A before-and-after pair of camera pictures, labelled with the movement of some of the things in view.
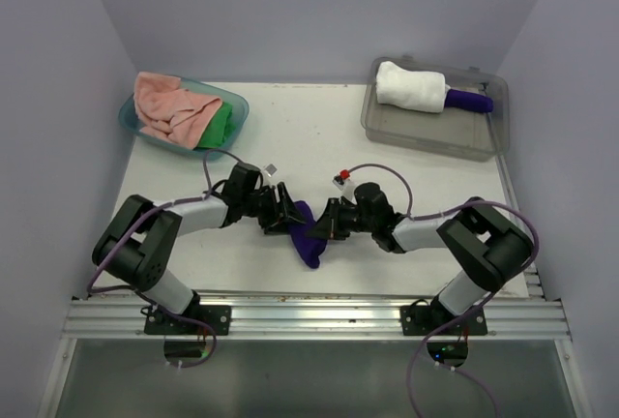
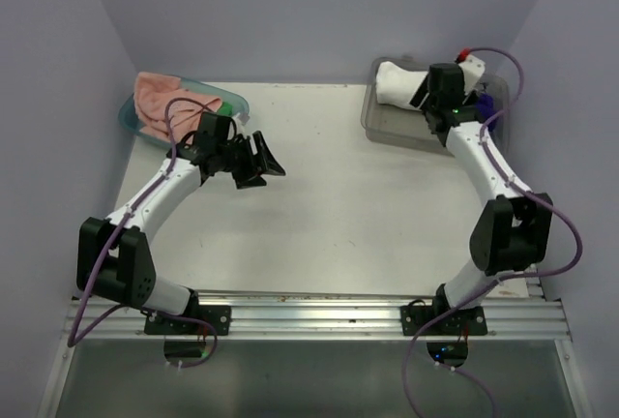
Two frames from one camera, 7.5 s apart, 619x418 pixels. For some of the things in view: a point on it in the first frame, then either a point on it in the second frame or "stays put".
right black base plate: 421,320 stays put
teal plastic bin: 240,109 stays put
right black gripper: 328,225 -> 421,96
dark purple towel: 308,248 -> 485,107
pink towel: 169,111 stays put
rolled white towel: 424,91 stays put
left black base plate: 218,317 stays put
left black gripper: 271,223 -> 266,163
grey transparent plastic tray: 479,136 stays put
